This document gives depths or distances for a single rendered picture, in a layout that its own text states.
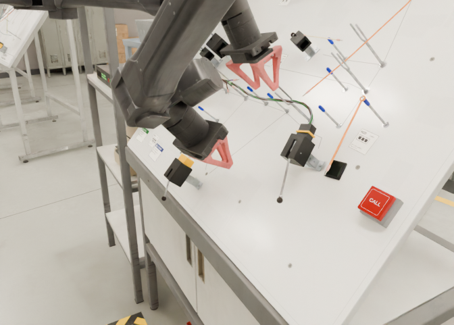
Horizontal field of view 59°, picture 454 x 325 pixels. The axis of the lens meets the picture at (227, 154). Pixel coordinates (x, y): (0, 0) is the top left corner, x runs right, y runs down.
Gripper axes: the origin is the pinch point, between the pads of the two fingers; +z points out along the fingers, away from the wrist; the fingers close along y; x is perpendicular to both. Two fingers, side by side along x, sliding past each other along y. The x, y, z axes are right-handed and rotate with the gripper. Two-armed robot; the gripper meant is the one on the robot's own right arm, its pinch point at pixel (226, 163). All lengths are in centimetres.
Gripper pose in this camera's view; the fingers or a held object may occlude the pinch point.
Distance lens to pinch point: 74.9
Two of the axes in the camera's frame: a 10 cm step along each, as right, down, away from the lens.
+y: -5.9, -1.9, 7.9
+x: -5.6, 8.0, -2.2
